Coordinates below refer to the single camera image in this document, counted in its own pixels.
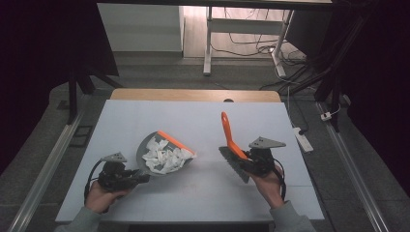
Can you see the grey dustpan with orange edge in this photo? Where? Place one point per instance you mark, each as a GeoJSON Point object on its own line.
{"type": "Point", "coordinates": [145, 154]}

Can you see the person's right hand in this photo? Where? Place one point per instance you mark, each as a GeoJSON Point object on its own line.
{"type": "Point", "coordinates": [269, 188]}

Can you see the small white plug adapter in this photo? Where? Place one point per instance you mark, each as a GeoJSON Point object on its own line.
{"type": "Point", "coordinates": [326, 116]}

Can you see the wooden table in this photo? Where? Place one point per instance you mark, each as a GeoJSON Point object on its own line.
{"type": "Point", "coordinates": [180, 95]}

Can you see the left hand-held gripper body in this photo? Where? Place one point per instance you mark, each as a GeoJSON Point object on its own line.
{"type": "Point", "coordinates": [112, 174]}

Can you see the black metal stand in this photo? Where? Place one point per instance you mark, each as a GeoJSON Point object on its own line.
{"type": "Point", "coordinates": [333, 87]}
{"type": "Point", "coordinates": [73, 96]}

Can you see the black floor bracket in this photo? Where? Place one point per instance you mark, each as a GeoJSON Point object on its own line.
{"type": "Point", "coordinates": [80, 136]}

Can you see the person's left hand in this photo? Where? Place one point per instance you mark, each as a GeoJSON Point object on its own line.
{"type": "Point", "coordinates": [101, 198]}

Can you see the pile of white paper scraps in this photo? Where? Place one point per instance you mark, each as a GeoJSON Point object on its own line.
{"type": "Point", "coordinates": [166, 157]}

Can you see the white power strip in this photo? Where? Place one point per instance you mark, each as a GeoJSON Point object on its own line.
{"type": "Point", "coordinates": [303, 139]}

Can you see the white metal desk frame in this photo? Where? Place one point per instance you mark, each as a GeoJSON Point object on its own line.
{"type": "Point", "coordinates": [245, 25]}

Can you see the aluminium rail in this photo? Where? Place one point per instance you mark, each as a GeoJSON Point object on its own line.
{"type": "Point", "coordinates": [351, 174]}
{"type": "Point", "coordinates": [45, 174]}

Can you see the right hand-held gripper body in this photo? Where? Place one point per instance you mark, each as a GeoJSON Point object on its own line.
{"type": "Point", "coordinates": [262, 158]}

